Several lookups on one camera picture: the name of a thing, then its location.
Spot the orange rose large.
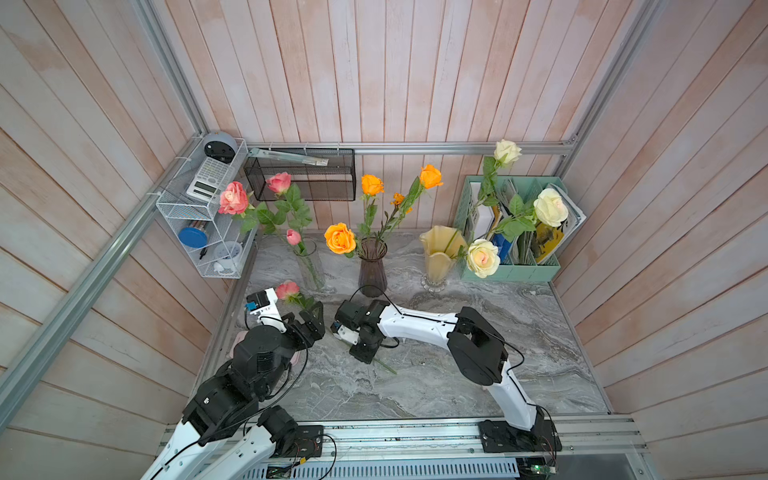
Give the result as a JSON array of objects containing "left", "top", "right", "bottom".
[{"left": 324, "top": 223, "right": 358, "bottom": 258}]

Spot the orange carnation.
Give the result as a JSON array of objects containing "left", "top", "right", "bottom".
[{"left": 377, "top": 193, "right": 415, "bottom": 242}]

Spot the cream rose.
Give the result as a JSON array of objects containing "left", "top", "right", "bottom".
[
  {"left": 489, "top": 188, "right": 569, "bottom": 242},
  {"left": 460, "top": 238, "right": 501, "bottom": 279},
  {"left": 478, "top": 139, "right": 521, "bottom": 238}
]

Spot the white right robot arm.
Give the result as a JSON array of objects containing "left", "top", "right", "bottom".
[{"left": 331, "top": 300, "right": 537, "bottom": 431}]

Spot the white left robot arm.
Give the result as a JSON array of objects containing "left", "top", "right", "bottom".
[{"left": 144, "top": 289, "right": 325, "bottom": 479}]

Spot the dark purple glass vase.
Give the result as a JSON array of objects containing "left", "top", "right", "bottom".
[{"left": 358, "top": 237, "right": 388, "bottom": 298}]

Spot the clear glass vase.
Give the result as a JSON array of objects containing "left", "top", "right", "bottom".
[{"left": 294, "top": 238, "right": 326, "bottom": 292}]

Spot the white mug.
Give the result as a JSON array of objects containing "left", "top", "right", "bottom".
[{"left": 213, "top": 241, "right": 243, "bottom": 275}]

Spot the yellow ruffled vase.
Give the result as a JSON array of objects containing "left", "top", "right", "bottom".
[{"left": 419, "top": 225, "right": 467, "bottom": 292}]

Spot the blue lidded jar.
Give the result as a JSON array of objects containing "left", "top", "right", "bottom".
[{"left": 177, "top": 220, "right": 210, "bottom": 249}]

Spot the white book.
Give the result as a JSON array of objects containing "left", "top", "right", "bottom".
[{"left": 465, "top": 182, "right": 495, "bottom": 241}]

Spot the white desk calculator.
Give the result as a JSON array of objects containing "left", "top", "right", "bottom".
[{"left": 185, "top": 157, "right": 234, "bottom": 202}]

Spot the mint green file organizer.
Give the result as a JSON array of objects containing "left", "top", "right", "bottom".
[{"left": 452, "top": 175, "right": 567, "bottom": 283}]

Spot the round grey speaker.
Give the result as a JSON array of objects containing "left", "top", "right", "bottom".
[{"left": 203, "top": 132, "right": 238, "bottom": 164}]

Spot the yellow cover magazine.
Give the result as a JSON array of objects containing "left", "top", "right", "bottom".
[{"left": 531, "top": 183, "right": 587, "bottom": 265}]

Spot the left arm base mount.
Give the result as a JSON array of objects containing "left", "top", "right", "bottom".
[{"left": 257, "top": 406, "right": 324, "bottom": 458}]

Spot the white wire wall shelf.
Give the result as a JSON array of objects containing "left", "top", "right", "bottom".
[{"left": 156, "top": 132, "right": 254, "bottom": 279}]

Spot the black mesh wall basket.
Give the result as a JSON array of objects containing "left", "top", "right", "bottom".
[{"left": 245, "top": 147, "right": 359, "bottom": 202}]

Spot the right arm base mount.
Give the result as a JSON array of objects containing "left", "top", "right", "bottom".
[{"left": 478, "top": 408, "right": 562, "bottom": 453}]

